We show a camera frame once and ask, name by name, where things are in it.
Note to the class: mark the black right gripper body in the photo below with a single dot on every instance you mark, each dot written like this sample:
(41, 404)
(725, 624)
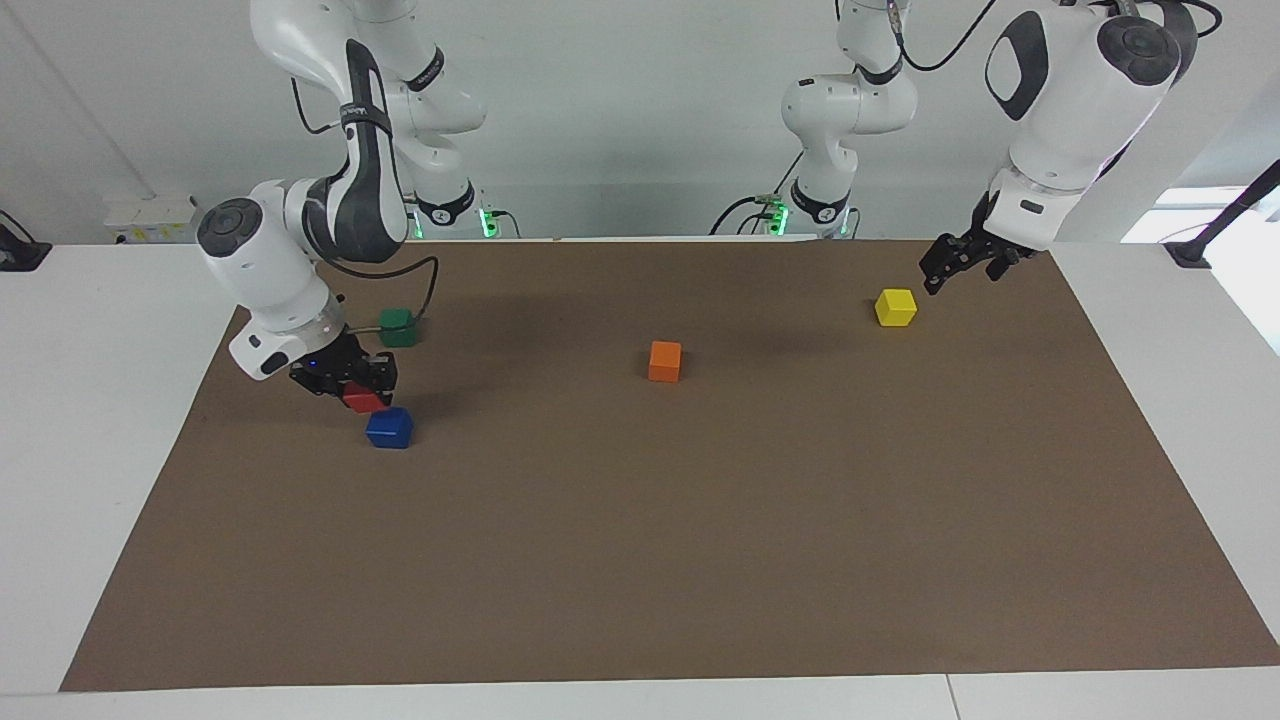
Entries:
(340, 362)

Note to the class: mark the yellow cube block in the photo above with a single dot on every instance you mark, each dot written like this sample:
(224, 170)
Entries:
(896, 308)

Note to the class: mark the blue cube block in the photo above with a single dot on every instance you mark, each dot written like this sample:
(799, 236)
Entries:
(389, 430)

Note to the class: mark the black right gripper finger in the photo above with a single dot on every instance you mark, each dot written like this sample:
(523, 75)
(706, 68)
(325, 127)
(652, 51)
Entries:
(335, 390)
(385, 388)

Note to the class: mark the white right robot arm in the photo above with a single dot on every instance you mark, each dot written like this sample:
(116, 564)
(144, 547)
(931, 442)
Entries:
(260, 260)

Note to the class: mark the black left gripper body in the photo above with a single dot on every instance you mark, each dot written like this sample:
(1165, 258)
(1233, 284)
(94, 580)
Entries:
(995, 240)

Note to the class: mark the brown table mat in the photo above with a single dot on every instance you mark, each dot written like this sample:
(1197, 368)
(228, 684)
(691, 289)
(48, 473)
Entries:
(640, 550)

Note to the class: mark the black stand with pole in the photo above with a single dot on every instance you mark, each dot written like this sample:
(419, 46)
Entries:
(1190, 250)

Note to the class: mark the red cube block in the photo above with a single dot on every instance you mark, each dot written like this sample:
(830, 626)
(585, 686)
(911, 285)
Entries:
(362, 402)

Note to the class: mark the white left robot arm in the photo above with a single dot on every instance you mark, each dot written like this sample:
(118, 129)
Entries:
(1070, 90)

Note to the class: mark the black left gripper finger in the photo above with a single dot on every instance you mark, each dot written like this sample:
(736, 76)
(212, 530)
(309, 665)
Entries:
(1005, 260)
(950, 258)

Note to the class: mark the white box with yellow labels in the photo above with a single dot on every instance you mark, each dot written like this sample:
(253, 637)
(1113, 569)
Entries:
(150, 220)

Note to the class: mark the orange cube block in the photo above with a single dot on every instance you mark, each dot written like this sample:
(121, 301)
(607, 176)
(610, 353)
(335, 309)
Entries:
(664, 361)

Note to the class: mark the black table clamp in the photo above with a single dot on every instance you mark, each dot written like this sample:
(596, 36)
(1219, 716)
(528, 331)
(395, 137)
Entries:
(20, 255)

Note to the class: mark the green cube block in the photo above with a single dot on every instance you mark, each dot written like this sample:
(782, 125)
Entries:
(397, 330)

